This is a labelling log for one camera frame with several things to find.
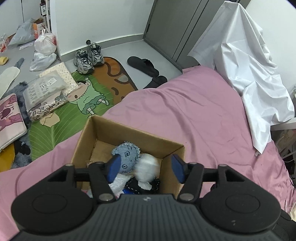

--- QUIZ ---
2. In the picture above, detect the clear bag white filling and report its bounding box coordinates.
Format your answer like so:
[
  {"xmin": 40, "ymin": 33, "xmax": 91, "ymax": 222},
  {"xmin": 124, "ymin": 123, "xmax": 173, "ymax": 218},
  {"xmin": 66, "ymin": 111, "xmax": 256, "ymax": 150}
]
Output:
[{"xmin": 109, "ymin": 173, "xmax": 132, "ymax": 198}]

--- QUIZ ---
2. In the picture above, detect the blue denim heart plush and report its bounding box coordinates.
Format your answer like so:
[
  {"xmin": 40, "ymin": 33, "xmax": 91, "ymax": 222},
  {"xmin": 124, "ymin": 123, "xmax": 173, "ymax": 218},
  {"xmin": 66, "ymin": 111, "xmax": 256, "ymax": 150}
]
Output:
[{"xmin": 111, "ymin": 142, "xmax": 140, "ymax": 174}]

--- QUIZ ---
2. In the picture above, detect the black patch plush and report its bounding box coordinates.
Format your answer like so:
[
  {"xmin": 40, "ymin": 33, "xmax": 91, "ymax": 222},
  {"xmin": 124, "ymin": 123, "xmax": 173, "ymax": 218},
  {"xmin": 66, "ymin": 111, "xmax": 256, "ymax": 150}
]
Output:
[{"xmin": 125, "ymin": 177, "xmax": 160, "ymax": 195}]

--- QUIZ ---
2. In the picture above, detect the small white pack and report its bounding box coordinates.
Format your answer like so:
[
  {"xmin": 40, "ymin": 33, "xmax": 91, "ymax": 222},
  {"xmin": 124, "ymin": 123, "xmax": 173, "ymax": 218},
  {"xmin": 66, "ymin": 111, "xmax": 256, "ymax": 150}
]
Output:
[{"xmin": 134, "ymin": 153, "xmax": 160, "ymax": 182}]

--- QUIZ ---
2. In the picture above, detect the blue tissue pack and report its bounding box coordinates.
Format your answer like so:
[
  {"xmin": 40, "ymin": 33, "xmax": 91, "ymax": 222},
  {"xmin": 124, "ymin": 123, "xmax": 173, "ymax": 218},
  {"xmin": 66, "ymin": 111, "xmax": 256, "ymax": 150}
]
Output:
[{"xmin": 122, "ymin": 188, "xmax": 133, "ymax": 194}]

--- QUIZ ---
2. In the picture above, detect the brown cardboard box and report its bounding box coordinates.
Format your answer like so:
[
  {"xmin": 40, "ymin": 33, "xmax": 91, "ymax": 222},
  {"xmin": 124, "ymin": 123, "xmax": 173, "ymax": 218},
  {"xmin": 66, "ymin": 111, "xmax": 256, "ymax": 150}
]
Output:
[{"xmin": 71, "ymin": 115, "xmax": 185, "ymax": 196}]

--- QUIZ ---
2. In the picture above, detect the pink bed sheet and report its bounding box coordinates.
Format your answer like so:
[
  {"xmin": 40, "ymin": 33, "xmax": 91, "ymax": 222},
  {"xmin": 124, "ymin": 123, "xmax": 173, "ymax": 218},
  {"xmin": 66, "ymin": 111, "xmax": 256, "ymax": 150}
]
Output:
[{"xmin": 1, "ymin": 66, "xmax": 295, "ymax": 240}]

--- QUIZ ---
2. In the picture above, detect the cartoon floor mat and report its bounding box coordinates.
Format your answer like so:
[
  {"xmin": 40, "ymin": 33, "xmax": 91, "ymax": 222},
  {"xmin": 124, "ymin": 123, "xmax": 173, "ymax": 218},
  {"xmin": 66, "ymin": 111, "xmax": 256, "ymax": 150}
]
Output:
[{"xmin": 0, "ymin": 56, "xmax": 139, "ymax": 173}]

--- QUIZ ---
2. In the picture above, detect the packaged bedding bundle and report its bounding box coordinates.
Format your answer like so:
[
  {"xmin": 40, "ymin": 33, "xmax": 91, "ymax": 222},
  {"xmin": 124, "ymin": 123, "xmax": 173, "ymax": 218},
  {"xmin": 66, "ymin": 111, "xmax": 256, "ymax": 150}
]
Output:
[{"xmin": 23, "ymin": 62, "xmax": 79, "ymax": 122}]

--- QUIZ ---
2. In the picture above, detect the pink cartoon cushion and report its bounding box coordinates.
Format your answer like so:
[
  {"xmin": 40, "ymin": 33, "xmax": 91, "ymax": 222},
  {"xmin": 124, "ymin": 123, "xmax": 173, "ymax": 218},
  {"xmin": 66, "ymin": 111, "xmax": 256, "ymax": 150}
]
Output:
[{"xmin": 0, "ymin": 93, "xmax": 27, "ymax": 150}]

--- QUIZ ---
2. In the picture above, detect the grey sneaker pair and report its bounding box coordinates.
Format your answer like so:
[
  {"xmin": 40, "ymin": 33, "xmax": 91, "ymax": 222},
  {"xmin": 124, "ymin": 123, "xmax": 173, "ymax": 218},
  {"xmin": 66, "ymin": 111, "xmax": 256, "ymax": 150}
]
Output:
[{"xmin": 73, "ymin": 40, "xmax": 105, "ymax": 75}]

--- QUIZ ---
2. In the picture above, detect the black slipper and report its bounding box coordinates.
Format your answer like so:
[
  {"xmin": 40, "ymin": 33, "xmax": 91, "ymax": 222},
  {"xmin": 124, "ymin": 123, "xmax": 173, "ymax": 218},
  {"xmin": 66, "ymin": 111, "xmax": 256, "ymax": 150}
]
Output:
[{"xmin": 127, "ymin": 56, "xmax": 159, "ymax": 77}]

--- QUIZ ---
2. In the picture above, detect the white insole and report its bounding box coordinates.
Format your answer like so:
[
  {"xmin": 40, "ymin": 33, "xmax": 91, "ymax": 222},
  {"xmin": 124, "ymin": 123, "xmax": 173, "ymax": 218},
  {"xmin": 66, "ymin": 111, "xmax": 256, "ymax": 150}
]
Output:
[{"xmin": 0, "ymin": 66, "xmax": 20, "ymax": 98}]

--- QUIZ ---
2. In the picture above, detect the white draped sheet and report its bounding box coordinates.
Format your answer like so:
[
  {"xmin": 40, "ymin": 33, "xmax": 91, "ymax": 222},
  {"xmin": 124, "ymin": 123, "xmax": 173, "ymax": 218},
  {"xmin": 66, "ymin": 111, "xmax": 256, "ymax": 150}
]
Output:
[{"xmin": 188, "ymin": 1, "xmax": 295, "ymax": 154}]

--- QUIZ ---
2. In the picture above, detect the white plastic bag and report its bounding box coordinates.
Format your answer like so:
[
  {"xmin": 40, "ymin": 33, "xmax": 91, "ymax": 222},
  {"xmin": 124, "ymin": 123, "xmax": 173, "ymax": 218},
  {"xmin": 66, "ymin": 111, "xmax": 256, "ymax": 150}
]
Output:
[{"xmin": 34, "ymin": 29, "xmax": 57, "ymax": 56}]

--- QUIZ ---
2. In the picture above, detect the grey wardrobe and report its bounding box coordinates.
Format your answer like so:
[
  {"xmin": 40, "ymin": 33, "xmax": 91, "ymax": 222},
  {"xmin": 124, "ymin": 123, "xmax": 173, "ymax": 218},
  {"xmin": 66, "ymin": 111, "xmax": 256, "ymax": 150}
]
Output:
[{"xmin": 142, "ymin": 0, "xmax": 251, "ymax": 73}]

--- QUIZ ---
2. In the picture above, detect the yellow slipper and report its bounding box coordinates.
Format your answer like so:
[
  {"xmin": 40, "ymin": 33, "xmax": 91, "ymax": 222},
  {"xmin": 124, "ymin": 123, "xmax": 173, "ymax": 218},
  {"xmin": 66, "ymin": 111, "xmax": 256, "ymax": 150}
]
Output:
[{"xmin": 0, "ymin": 56, "xmax": 9, "ymax": 66}]

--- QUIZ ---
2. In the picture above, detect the grey plastic bag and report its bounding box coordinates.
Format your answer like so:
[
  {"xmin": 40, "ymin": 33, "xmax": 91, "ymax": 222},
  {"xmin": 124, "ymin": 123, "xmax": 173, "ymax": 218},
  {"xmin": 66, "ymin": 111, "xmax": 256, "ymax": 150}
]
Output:
[{"xmin": 9, "ymin": 19, "xmax": 35, "ymax": 46}]

